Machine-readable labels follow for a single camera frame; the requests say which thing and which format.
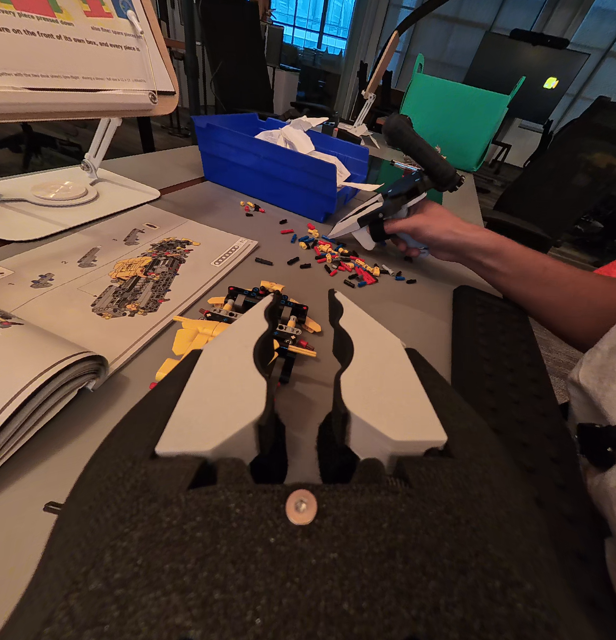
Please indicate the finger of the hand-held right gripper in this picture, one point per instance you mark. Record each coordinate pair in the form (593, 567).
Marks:
(358, 212)
(365, 222)

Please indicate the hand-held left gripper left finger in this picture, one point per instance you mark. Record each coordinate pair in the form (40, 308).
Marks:
(213, 400)

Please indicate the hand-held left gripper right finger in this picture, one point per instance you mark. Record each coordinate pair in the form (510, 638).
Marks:
(393, 400)

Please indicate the yellow black brick car model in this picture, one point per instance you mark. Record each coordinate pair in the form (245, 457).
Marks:
(193, 335)

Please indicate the person's right forearm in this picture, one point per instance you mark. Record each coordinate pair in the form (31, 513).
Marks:
(538, 285)

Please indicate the grey desk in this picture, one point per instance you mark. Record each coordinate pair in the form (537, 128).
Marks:
(423, 310)

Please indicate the person's right hand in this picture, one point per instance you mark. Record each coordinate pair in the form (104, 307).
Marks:
(438, 230)

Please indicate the pile of small coloured pins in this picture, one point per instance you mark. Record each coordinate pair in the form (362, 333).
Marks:
(338, 255)

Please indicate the green plastic bin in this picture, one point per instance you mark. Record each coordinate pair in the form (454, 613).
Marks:
(453, 120)

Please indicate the crumpled white paper bags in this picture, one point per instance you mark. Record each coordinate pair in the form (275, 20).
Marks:
(298, 137)

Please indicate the blue plastic bin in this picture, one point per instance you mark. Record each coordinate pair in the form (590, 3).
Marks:
(268, 165)

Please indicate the large black screen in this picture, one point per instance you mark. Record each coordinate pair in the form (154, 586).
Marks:
(518, 70)

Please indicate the open instruction booklet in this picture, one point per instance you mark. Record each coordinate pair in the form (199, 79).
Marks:
(88, 300)

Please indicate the small black brick piece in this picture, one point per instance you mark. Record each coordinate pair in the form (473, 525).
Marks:
(53, 507)

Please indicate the black badge reel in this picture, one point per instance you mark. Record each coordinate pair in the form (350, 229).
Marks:
(598, 445)

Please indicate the person's white shirt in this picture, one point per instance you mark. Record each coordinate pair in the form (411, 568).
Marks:
(603, 360)

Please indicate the orange traffic cone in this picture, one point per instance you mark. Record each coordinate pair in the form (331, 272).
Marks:
(613, 270)

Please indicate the printed instruction sheet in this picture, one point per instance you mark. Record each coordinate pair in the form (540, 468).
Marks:
(63, 55)

